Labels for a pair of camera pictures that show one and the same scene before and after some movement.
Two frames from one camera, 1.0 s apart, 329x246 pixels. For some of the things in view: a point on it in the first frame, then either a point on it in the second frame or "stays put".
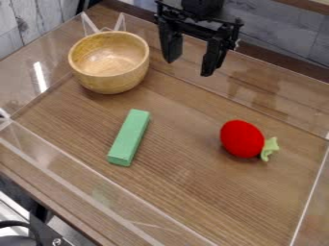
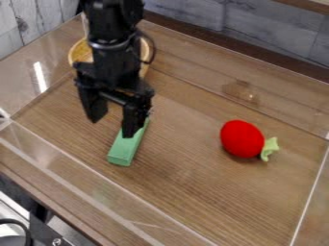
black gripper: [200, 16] to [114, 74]
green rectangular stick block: [126, 143] stays put
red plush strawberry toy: [244, 139] stays put
